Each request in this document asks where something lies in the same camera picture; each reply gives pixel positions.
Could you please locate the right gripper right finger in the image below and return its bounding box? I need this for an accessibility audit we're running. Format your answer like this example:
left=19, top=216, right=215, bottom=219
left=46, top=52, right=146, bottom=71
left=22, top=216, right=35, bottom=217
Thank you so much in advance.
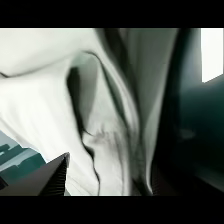
left=150, top=159, right=188, bottom=197

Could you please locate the white shirt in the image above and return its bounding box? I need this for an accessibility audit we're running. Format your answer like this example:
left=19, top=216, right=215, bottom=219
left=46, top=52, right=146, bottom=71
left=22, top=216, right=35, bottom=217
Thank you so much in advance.
left=0, top=28, right=182, bottom=197

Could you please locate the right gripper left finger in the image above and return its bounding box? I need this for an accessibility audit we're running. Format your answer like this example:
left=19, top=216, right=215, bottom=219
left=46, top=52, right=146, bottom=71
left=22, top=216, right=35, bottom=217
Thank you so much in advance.
left=0, top=151, right=71, bottom=197

